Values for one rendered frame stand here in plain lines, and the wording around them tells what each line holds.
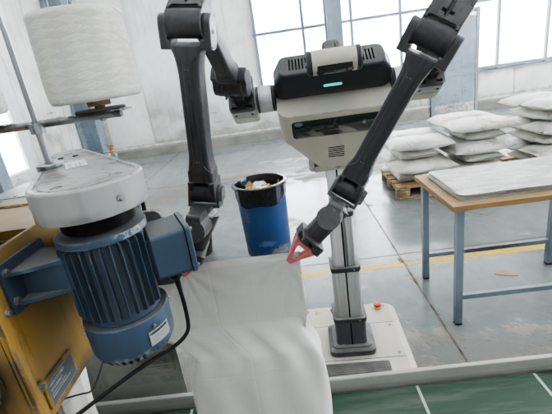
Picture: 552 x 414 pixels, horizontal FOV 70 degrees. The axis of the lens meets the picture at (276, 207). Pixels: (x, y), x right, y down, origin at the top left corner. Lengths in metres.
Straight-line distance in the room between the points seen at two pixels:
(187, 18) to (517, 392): 1.54
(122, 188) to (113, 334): 0.25
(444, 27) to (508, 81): 9.39
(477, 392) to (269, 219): 2.10
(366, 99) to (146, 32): 8.24
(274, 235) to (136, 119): 6.68
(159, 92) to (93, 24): 8.57
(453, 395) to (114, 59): 1.46
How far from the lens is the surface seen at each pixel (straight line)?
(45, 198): 0.66
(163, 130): 9.41
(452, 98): 9.69
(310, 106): 1.34
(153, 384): 1.82
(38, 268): 0.74
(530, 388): 1.74
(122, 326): 0.75
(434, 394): 1.64
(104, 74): 0.76
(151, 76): 9.36
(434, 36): 0.87
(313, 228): 1.00
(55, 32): 0.78
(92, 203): 0.64
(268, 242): 3.35
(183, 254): 0.72
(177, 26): 0.87
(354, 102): 1.35
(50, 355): 0.85
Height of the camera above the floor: 1.54
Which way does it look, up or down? 19 degrees down
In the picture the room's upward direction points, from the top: 8 degrees counter-clockwise
